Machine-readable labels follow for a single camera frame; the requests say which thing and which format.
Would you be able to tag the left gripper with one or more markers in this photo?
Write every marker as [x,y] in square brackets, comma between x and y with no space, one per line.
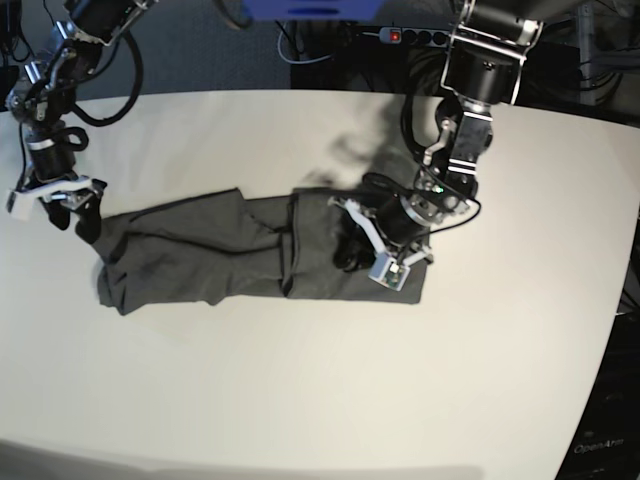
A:
[400,225]

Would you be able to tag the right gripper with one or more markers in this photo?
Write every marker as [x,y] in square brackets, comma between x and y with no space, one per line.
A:
[50,177]

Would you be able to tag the dark grey T-shirt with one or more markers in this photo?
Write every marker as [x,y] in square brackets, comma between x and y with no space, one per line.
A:
[220,245]

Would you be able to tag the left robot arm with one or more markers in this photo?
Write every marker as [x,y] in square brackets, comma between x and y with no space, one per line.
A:
[487,52]

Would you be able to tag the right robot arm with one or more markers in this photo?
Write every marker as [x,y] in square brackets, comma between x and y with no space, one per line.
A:
[47,91]

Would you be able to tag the blue plastic box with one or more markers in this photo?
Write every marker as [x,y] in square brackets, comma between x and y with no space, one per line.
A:
[314,10]

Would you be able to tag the black OpenArm base box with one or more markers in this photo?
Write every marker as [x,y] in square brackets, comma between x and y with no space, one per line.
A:
[606,442]

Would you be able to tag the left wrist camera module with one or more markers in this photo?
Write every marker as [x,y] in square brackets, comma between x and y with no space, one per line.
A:
[388,272]

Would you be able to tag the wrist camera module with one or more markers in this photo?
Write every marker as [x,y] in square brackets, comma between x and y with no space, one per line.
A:
[20,203]
[388,272]

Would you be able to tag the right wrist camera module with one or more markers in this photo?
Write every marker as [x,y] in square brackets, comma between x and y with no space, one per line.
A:
[20,203]

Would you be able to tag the aluminium frame profile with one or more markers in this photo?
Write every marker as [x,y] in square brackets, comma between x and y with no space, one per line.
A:
[607,34]

